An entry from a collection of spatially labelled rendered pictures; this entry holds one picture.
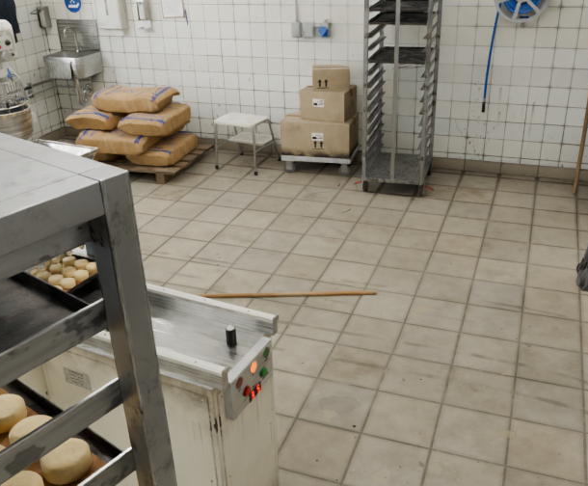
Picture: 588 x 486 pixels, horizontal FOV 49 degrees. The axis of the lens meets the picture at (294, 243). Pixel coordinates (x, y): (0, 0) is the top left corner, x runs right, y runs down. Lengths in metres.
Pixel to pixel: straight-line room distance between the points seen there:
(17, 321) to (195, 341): 1.43
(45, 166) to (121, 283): 0.12
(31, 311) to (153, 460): 0.19
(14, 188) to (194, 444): 1.57
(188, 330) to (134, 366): 1.49
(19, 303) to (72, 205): 0.19
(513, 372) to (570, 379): 0.26
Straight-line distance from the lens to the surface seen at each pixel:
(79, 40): 7.07
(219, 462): 2.05
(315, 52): 5.91
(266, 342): 2.03
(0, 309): 0.70
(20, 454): 0.64
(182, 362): 1.89
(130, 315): 0.61
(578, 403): 3.30
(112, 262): 0.58
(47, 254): 0.58
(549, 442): 3.06
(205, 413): 1.94
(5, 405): 0.84
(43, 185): 0.56
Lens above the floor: 2.00
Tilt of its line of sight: 26 degrees down
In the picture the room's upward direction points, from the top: 2 degrees counter-clockwise
